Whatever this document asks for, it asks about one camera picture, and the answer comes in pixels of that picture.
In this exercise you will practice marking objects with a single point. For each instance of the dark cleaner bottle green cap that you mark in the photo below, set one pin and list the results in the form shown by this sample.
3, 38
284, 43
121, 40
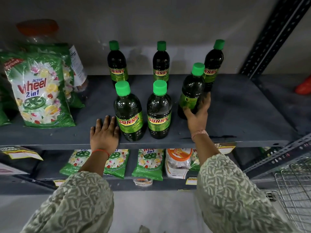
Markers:
192, 89

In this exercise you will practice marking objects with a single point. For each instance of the large green detergent packet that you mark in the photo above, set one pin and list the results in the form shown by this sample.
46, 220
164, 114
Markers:
60, 49
38, 94

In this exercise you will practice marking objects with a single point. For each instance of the white shelf tag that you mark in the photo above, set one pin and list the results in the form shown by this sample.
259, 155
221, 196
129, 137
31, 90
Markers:
143, 181

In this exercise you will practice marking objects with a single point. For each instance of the person's right thumb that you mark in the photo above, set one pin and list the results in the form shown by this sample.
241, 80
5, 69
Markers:
187, 112

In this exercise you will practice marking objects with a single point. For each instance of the clear jar orange lid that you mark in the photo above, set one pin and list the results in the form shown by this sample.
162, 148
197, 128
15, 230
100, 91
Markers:
37, 29
178, 164

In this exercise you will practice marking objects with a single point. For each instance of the slotted grey metal beam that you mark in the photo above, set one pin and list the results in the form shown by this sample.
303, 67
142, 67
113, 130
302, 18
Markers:
279, 156

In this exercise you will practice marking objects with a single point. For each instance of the person's left forearm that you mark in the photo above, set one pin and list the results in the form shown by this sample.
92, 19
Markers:
73, 203

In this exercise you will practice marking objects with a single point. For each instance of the red wrist thread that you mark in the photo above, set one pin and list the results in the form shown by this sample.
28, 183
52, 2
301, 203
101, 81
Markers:
100, 150

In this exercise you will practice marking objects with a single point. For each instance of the person's right hand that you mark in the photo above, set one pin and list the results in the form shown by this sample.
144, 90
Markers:
198, 121

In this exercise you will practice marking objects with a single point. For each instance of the person's left thumb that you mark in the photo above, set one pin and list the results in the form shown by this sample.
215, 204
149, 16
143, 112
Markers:
118, 133

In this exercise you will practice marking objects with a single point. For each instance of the yellow shelf price tag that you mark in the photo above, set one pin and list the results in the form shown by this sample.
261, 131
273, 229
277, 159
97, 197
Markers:
226, 149
21, 155
192, 181
59, 183

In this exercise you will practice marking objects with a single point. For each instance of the person's left middle finger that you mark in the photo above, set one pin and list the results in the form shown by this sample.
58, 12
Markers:
106, 121

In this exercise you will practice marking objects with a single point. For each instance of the person's left little finger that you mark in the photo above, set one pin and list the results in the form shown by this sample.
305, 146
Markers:
92, 131

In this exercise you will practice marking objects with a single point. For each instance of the small green detergent packet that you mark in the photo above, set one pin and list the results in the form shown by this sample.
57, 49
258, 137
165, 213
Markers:
148, 167
73, 164
117, 167
194, 163

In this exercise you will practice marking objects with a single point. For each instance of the grey metal shelf board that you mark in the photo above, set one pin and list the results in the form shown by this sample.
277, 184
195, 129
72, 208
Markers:
279, 101
243, 111
48, 164

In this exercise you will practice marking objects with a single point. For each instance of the slotted grey metal upright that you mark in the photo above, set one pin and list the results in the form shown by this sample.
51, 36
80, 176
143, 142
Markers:
274, 33

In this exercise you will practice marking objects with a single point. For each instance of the group of dark green-capped bottles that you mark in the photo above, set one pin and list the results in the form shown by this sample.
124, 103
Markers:
128, 114

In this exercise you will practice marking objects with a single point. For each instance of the red plastic object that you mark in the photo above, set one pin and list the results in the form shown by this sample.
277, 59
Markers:
304, 86

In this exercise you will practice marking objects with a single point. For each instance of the person's right forearm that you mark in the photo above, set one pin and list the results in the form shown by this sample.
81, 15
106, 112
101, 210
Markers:
230, 191

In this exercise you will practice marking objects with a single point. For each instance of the pink wrist thread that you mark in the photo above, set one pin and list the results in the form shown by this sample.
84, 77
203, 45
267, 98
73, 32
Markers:
199, 132

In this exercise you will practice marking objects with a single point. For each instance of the person's left hand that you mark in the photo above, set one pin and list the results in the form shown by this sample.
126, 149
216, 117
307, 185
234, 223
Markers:
104, 138

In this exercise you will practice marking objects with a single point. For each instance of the white pink shelf label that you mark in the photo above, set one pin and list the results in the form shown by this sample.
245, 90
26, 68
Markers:
9, 170

